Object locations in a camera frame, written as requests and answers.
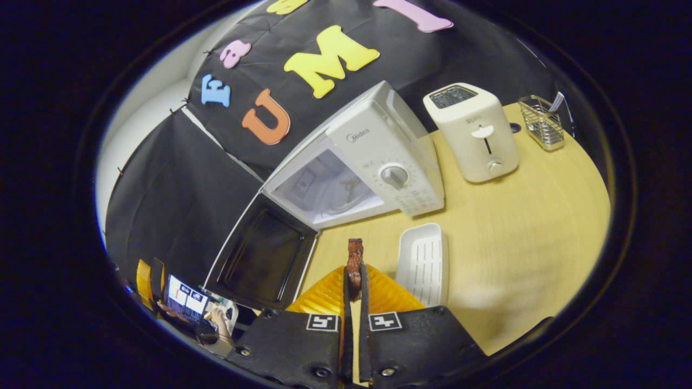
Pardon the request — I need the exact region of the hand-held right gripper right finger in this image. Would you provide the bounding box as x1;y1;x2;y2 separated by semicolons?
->
359;264;488;389

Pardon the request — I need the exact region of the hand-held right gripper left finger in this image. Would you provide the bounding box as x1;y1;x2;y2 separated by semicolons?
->
226;264;353;389

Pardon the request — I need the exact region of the red-brown meat piece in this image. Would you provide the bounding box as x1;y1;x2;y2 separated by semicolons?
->
346;238;364;301

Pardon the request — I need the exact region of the white microwave oven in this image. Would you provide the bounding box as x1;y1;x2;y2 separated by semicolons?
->
207;80;447;312

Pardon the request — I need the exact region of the laptop screen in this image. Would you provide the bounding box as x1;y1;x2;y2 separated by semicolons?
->
164;274;211;325

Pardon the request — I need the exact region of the white ribbed plastic tray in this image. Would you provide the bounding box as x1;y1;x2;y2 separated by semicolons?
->
396;222;450;308

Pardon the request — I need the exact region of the cream toaster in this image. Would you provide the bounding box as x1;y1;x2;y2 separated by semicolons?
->
422;82;520;184

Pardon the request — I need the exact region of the metal wire basket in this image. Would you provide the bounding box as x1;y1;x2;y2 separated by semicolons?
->
517;95;566;152

